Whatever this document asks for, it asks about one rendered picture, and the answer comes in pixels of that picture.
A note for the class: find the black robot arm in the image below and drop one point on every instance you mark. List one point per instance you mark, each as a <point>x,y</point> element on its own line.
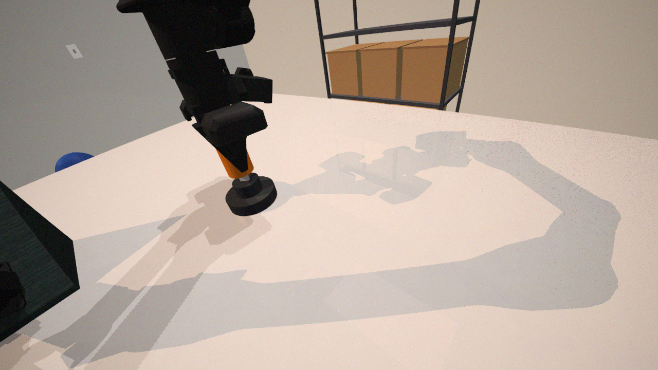
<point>181,28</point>

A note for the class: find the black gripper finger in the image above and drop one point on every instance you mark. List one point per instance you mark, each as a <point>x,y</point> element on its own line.
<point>199,129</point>
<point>235,152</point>

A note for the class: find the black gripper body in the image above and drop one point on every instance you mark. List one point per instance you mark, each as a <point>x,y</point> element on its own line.
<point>199,78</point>

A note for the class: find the orange knob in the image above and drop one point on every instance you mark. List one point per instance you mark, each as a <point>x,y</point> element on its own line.
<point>232,171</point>

